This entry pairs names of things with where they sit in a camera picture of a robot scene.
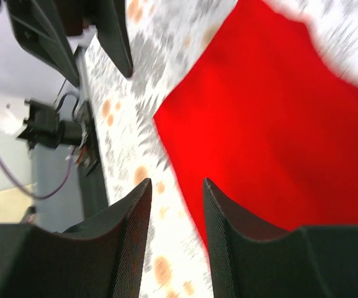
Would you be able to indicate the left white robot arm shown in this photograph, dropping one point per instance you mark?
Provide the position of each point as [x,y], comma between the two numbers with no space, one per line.
[43,124]

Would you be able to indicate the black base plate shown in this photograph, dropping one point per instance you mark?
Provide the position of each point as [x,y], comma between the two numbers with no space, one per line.
[90,174]

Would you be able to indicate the floral table mat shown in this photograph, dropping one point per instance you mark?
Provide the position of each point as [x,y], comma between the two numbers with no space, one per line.
[166,39]

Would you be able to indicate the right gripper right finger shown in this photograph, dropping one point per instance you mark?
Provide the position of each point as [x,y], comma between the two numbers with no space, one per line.
[250,257]

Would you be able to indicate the red t shirt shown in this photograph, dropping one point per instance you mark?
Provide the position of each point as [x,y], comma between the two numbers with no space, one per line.
[264,118]

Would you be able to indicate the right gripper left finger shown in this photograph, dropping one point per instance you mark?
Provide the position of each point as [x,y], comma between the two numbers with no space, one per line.
[101,256]

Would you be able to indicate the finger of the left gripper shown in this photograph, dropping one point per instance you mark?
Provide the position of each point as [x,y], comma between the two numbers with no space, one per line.
[113,36]
[38,29]

